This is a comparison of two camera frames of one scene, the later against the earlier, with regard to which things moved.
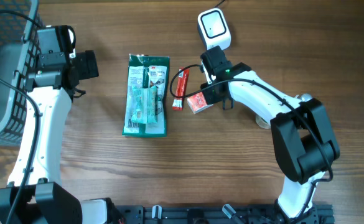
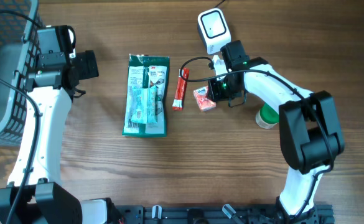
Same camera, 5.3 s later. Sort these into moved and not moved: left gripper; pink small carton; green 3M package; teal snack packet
Moved: pink small carton
Not moved: left gripper; teal snack packet; green 3M package
